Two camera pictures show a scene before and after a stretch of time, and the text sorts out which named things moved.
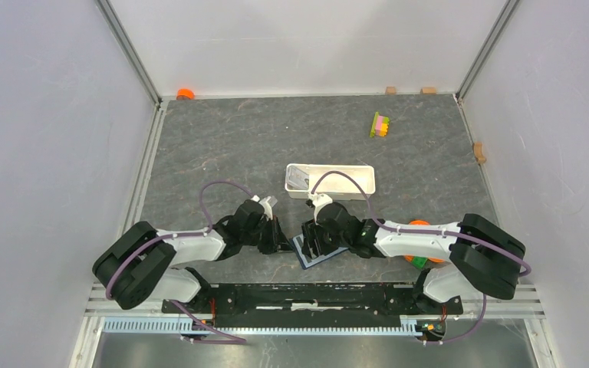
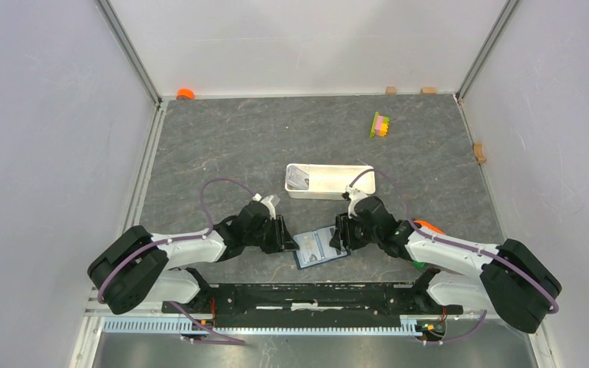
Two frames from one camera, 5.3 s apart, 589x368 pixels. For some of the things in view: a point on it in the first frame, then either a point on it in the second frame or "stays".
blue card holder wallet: [297, 244] stays
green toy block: [419, 261] stays
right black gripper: [309, 231] -> [340, 239]
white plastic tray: [300, 179] stays
